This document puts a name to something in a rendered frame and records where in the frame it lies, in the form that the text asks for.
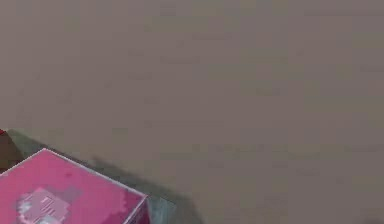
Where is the red box with pale print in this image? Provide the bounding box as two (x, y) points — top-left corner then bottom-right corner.
(0, 148), (151, 224)

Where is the dark brown block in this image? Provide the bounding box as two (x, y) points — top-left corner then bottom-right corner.
(0, 129), (26, 175)

